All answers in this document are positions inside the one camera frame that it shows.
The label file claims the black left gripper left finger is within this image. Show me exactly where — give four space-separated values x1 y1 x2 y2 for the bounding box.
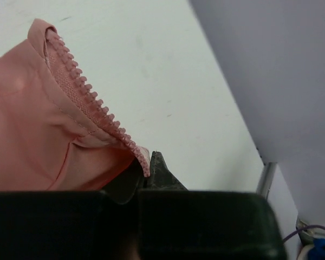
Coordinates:
102 159 144 204

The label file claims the aluminium table edge rail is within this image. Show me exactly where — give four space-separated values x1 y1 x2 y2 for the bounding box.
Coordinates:
256 162 277 200

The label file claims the pink and cream printed jacket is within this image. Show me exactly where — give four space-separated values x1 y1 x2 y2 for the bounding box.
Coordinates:
0 19 150 191

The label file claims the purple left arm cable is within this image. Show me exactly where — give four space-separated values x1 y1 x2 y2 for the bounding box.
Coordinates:
283 224 325 244

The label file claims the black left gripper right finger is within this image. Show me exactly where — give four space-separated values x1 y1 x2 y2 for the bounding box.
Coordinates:
149 151 187 191

